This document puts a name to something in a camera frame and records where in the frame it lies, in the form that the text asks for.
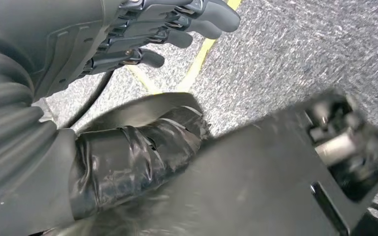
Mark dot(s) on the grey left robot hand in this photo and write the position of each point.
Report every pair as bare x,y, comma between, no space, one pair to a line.
62,29

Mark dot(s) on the yellow floor tape square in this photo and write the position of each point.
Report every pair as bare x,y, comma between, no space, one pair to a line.
198,58

